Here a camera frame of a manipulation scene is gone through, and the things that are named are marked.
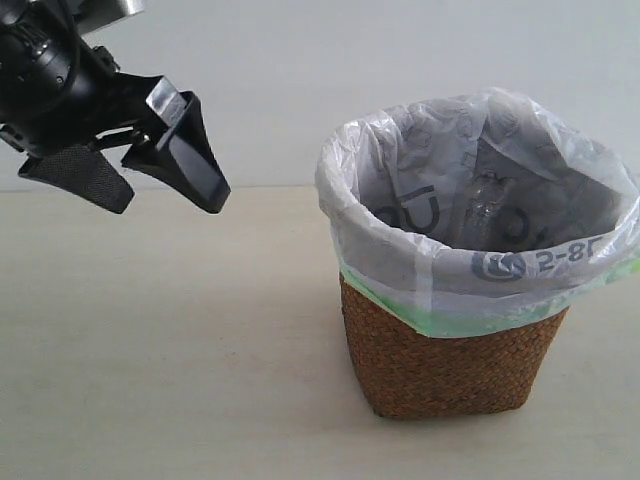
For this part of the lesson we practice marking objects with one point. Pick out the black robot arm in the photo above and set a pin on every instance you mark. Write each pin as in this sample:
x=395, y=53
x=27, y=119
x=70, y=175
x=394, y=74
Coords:
x=83, y=16

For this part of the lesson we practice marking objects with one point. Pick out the translucent white bin liner bag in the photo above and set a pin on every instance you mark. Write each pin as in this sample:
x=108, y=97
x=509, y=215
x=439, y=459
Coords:
x=393, y=184

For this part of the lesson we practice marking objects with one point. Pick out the clear bottle green label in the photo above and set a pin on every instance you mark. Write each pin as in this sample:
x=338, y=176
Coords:
x=485, y=197

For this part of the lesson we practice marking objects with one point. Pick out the brown woven wicker bin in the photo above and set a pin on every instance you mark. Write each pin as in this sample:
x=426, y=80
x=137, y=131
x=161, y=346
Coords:
x=404, y=375

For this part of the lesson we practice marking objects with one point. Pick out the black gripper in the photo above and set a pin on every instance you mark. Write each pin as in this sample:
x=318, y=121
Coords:
x=66, y=100

